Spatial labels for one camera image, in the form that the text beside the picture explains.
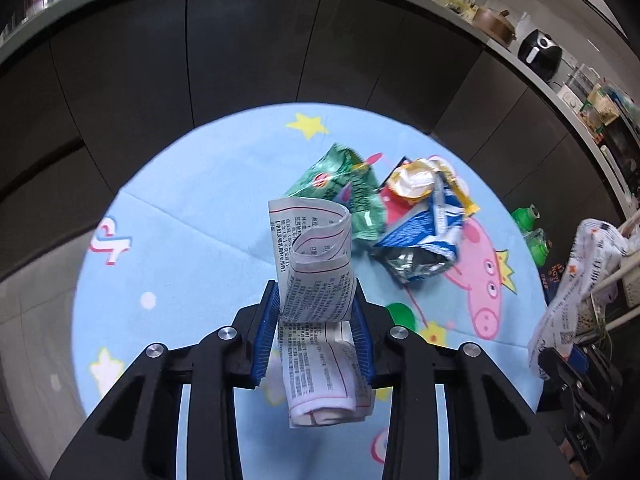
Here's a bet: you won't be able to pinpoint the black air fryer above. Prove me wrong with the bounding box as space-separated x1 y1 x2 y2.
517 29 563 81

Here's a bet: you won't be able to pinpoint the glass food container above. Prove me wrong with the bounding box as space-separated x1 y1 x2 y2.
435 0 476 16

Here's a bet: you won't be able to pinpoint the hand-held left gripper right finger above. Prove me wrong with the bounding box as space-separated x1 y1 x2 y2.
350 280 576 480

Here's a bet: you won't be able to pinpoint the blue foil snack wrapper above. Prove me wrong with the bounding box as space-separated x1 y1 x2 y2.
372 180 463 286

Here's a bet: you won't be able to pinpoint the black countertop oven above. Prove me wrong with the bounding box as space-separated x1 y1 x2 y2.
597 110 640 196

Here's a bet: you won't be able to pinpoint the dark blue bag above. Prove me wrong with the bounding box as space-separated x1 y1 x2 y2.
539 257 568 306

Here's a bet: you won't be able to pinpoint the white paper leaflet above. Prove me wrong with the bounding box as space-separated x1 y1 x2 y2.
267 197 375 431

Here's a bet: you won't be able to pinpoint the white printed paper bag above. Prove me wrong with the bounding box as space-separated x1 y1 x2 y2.
527 217 628 381

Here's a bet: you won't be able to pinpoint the white steamer appliance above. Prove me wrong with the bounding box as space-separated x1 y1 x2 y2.
557 65 598 116

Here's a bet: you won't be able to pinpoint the dark kitchen cabinets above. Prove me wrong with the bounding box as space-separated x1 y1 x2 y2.
0 0 640 281

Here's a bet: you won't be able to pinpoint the green food package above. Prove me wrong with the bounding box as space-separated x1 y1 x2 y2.
580 85 621 133

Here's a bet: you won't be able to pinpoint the blue cartoon tablecloth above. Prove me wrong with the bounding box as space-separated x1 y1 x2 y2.
74 104 548 480

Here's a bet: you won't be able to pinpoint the yellow snack wrapper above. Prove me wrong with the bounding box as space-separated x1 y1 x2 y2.
387 156 480 216

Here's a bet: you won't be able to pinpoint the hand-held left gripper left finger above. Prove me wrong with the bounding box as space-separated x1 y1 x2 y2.
50 279 279 480

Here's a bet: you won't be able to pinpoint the brown lidded pot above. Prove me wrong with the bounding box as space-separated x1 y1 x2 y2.
472 6 517 47

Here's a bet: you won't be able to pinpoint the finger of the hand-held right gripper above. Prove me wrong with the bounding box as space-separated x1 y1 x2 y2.
537 346 608 466
575 344 626 421

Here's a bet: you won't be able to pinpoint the white tube rack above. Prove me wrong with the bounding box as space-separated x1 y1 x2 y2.
575 200 640 333

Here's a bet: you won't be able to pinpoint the green snack wrapper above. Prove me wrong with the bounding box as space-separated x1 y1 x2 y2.
285 142 387 243

